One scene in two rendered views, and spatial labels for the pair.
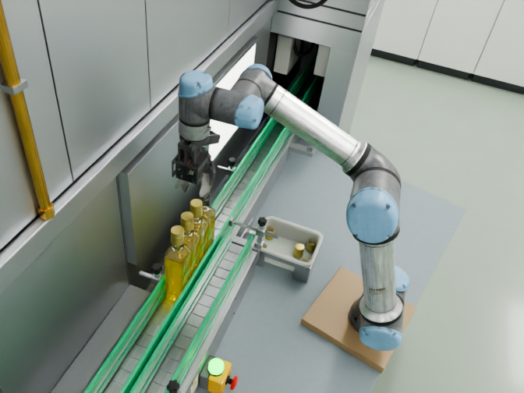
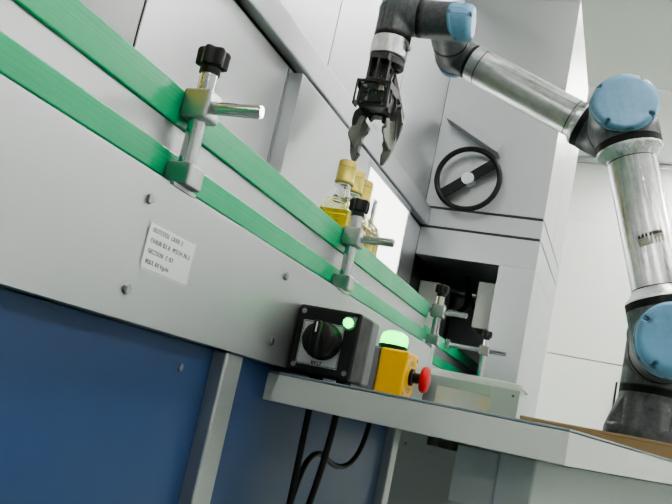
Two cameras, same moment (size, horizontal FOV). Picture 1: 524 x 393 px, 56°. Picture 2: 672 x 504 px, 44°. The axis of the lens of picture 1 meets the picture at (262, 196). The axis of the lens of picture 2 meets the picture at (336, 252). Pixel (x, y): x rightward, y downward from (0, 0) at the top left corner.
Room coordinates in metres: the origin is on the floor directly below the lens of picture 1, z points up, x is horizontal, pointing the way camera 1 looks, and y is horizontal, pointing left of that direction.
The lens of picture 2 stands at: (-0.59, 0.04, 0.73)
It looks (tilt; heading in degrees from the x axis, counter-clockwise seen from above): 10 degrees up; 6
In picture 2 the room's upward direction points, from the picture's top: 12 degrees clockwise
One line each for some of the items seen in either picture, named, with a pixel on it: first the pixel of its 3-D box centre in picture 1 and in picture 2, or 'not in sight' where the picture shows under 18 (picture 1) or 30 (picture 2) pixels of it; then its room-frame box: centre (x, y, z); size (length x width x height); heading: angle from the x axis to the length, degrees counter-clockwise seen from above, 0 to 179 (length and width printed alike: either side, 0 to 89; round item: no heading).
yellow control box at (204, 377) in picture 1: (216, 376); (389, 374); (0.70, 0.06, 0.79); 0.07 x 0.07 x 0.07; 75
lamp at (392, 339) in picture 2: (216, 366); (394, 340); (0.70, 0.06, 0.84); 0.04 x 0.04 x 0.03
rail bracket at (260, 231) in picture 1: (253, 230); (426, 312); (1.13, 0.01, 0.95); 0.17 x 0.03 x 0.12; 75
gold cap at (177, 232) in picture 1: (177, 235); (346, 173); (0.89, 0.21, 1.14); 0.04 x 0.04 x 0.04
